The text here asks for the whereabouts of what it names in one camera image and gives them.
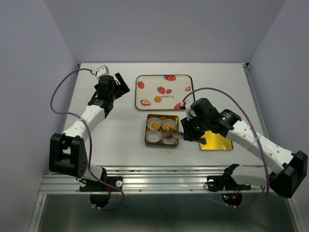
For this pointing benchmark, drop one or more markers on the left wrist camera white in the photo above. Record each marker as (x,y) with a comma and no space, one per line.
(102,71)

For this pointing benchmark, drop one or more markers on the gold tin lid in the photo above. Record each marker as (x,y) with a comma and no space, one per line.
(216,142)

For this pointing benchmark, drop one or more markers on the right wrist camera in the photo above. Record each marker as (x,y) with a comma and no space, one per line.
(190,113)

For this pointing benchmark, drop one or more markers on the white paper cup back-left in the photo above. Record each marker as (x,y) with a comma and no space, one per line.
(151,120)

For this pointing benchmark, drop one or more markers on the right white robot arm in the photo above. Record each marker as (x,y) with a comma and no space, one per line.
(283,170)

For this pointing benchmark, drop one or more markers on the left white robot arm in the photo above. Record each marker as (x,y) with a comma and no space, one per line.
(68,153)

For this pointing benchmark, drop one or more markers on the white paper cup front-left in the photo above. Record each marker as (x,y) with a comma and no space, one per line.
(153,136)

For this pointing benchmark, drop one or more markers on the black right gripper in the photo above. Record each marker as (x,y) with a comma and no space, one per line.
(189,134)

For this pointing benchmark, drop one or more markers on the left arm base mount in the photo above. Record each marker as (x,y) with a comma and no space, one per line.
(105,194)

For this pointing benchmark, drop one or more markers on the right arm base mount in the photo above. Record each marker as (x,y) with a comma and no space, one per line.
(229,189)

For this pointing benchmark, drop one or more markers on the white paper cup front-right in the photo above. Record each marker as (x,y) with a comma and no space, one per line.
(168,139)

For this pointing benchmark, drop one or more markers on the white paper cup back-right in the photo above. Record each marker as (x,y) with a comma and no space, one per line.
(169,120)

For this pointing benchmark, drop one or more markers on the orange cookie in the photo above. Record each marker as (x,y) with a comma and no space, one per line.
(157,99)
(168,126)
(166,134)
(155,126)

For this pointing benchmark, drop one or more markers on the strawberry print tray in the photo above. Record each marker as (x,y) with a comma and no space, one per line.
(171,88)

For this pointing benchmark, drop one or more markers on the metal tongs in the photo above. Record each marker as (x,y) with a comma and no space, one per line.
(176,134)

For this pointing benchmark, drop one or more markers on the aluminium front frame rails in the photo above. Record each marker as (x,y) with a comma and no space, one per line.
(142,180)

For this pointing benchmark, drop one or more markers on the square gold cookie tin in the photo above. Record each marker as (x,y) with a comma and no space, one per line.
(160,144)

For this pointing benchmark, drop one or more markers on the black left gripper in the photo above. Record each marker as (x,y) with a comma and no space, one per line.
(122,89)

